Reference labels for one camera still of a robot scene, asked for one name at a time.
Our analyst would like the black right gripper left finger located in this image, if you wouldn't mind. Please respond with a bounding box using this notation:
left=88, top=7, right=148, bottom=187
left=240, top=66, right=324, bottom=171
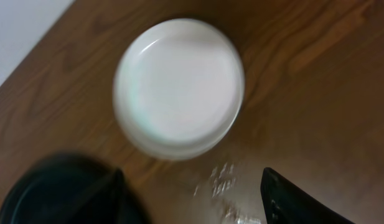
left=98, top=169, right=129, bottom=224

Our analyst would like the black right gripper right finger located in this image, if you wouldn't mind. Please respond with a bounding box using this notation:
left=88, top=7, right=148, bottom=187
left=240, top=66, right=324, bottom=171
left=260, top=167, right=352, bottom=224

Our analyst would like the white plate with green stain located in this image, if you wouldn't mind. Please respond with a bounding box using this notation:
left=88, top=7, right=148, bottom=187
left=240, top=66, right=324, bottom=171
left=113, top=18, right=245, bottom=160

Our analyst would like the round black serving tray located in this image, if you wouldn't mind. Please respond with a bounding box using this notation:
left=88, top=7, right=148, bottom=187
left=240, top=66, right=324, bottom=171
left=0, top=154, right=151, bottom=224

